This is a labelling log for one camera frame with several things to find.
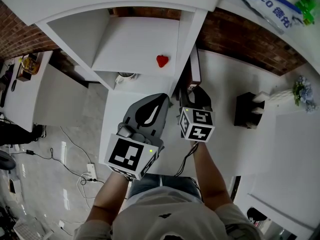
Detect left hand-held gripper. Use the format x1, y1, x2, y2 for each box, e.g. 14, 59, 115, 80
104, 93, 171, 181

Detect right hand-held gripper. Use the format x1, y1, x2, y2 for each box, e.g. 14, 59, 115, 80
178, 86, 216, 143

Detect brown hardcover book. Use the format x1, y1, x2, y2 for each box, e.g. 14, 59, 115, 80
185, 45, 203, 95

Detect tall white shelf compartment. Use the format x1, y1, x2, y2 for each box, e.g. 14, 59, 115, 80
34, 6, 208, 79

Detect person's left forearm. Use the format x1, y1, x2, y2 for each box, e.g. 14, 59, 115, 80
86, 171, 131, 226

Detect person's right forearm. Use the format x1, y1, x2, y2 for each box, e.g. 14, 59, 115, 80
192, 141, 232, 211

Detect black organiser box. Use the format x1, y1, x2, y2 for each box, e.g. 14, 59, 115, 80
234, 91, 266, 130

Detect short white shelf cubby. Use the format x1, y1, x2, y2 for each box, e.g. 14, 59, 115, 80
93, 70, 177, 99

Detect white mug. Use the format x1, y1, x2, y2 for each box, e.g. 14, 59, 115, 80
114, 71, 140, 85

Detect red strawberry toy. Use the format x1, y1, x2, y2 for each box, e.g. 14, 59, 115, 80
156, 54, 169, 69

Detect person's blue jeans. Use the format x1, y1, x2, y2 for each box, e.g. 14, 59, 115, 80
127, 173, 203, 206

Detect large white pack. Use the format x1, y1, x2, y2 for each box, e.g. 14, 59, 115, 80
252, 91, 272, 104

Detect white power strip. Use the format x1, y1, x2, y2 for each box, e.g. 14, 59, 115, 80
86, 162, 98, 181

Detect white ribbed vase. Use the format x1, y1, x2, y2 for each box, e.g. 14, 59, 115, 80
268, 88, 297, 102

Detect white open bookshelf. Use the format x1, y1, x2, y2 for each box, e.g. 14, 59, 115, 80
217, 0, 320, 75

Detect person's light grey shirt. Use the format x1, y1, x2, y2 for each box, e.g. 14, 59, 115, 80
74, 186, 263, 240

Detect blue flower bouquet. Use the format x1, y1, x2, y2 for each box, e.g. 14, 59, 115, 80
292, 75, 320, 113

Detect white blue plastic packet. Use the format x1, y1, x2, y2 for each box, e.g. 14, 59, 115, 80
227, 0, 305, 35

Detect white side table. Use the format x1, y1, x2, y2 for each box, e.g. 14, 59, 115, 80
0, 50, 90, 132

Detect black bag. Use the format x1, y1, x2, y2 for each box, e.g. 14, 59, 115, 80
246, 207, 268, 222

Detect brown wooden box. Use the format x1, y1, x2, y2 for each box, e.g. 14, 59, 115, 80
16, 53, 41, 82

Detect purple cloth item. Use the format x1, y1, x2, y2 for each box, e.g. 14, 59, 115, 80
3, 65, 16, 84

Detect black keyboard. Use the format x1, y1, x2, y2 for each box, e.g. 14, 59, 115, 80
0, 87, 8, 108

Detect green drink bottle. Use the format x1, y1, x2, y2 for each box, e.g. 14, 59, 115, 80
294, 0, 320, 26

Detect white floor cable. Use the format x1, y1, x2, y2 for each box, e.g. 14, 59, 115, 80
59, 125, 93, 165

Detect black floor cable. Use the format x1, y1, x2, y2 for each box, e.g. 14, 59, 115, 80
9, 147, 106, 185

